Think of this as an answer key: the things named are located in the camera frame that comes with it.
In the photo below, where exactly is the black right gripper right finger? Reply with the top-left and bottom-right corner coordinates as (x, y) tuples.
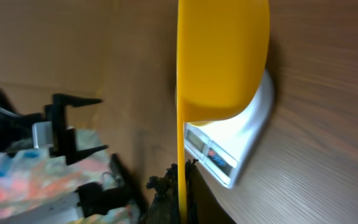
(185, 159), (236, 224)

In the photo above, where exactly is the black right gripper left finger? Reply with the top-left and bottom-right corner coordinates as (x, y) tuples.
(140, 164), (179, 224)

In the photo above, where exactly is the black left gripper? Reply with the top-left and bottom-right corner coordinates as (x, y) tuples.
(44, 93), (109, 165)

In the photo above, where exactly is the yellow plastic measuring scoop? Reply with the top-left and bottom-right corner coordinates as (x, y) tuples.
(177, 0), (270, 223)

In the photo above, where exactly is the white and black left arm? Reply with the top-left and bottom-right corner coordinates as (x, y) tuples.
(0, 89), (108, 165)

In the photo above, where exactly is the white digital kitchen scale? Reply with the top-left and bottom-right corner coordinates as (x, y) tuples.
(185, 71), (274, 189)

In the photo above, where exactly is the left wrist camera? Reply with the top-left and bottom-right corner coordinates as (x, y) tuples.
(32, 121), (53, 149)

